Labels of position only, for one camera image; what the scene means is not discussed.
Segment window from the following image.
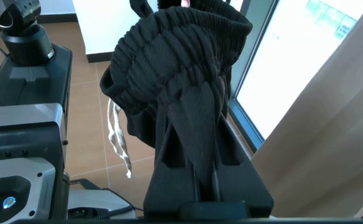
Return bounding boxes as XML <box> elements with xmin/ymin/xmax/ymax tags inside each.
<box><xmin>224</xmin><ymin>0</ymin><xmax>363</xmax><ymax>153</ymax></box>

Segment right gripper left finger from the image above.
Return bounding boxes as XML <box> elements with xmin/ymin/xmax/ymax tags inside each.
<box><xmin>143</xmin><ymin>124</ymin><xmax>201</xmax><ymax>219</ymax></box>

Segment beige curtain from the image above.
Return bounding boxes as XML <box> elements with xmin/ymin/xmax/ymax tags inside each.
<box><xmin>251</xmin><ymin>0</ymin><xmax>363</xmax><ymax>218</ymax></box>

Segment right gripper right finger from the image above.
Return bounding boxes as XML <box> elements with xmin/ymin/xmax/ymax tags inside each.
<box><xmin>213</xmin><ymin>114</ymin><xmax>275</xmax><ymax>219</ymax></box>

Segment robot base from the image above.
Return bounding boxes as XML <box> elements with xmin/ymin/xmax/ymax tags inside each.
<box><xmin>0</xmin><ymin>43</ymin><xmax>136</xmax><ymax>224</ymax></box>

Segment black drawstring shorts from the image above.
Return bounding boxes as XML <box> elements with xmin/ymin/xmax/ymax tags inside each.
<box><xmin>99</xmin><ymin>0</ymin><xmax>254</xmax><ymax>194</ymax></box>

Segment black cable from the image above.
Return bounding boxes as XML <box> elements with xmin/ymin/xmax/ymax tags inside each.
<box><xmin>93</xmin><ymin>186</ymin><xmax>145</xmax><ymax>220</ymax></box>

